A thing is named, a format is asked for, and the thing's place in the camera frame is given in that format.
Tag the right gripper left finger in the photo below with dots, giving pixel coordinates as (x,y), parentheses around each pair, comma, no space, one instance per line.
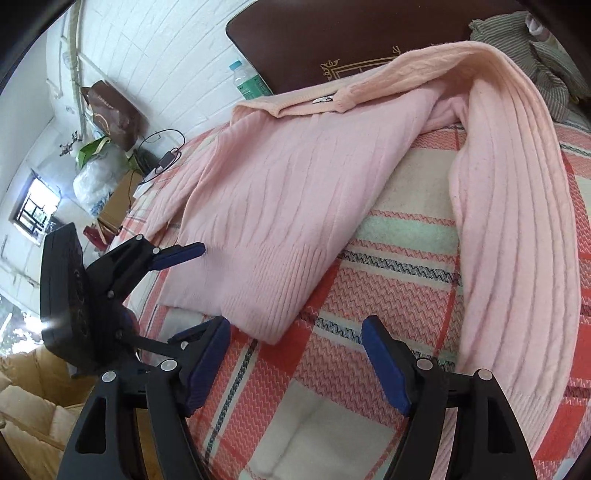
(170,381)

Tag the grey striped garment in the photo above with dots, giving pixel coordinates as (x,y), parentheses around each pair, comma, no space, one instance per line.
(539,54)

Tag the pink knit sweater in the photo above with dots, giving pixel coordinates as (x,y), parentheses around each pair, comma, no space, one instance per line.
(282,188)

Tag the white plastic bag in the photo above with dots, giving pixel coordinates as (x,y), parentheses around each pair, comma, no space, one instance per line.
(97,180)

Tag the window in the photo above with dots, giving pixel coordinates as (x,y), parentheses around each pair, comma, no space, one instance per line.
(36,204)

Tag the cardboard box by wall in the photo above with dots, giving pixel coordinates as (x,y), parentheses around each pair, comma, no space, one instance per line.
(120,201)

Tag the water bottle green label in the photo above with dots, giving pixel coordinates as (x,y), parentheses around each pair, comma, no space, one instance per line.
(249,83)

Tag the green leaves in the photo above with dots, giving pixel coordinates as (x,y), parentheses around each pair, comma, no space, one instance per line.
(89,150)

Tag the brown tote bag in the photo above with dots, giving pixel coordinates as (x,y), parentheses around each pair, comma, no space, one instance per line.
(114,114)

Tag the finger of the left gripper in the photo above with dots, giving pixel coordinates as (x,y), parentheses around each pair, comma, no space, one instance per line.
(164,258)

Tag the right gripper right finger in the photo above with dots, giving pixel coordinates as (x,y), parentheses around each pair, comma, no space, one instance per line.
(488,442)

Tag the dark wooden headboard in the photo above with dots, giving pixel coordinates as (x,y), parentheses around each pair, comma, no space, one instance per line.
(296,44)

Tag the yellow jacket left sleeve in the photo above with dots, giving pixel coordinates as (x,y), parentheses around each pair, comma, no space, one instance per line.
(40,404)

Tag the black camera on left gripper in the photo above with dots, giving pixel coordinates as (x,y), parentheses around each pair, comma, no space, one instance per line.
(62,282)

